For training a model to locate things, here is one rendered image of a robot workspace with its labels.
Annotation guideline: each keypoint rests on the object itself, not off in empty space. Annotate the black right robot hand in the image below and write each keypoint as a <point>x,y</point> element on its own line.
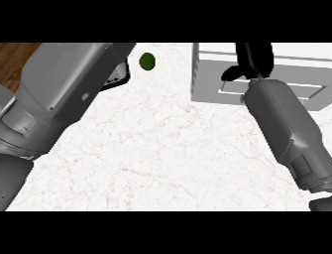
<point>252,61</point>

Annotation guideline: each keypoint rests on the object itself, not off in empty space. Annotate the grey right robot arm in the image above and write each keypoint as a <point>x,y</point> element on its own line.
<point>289,132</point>

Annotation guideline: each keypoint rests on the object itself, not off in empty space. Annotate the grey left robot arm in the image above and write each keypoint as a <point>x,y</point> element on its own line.
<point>50,99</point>

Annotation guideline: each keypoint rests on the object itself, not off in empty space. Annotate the grey panelled drawer front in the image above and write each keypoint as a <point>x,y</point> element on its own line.
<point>211,82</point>

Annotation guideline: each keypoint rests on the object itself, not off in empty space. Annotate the white drawer cabinet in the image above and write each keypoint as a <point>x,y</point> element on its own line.
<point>314,53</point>

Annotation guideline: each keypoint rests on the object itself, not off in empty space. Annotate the dark green can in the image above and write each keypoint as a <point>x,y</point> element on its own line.
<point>146,61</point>

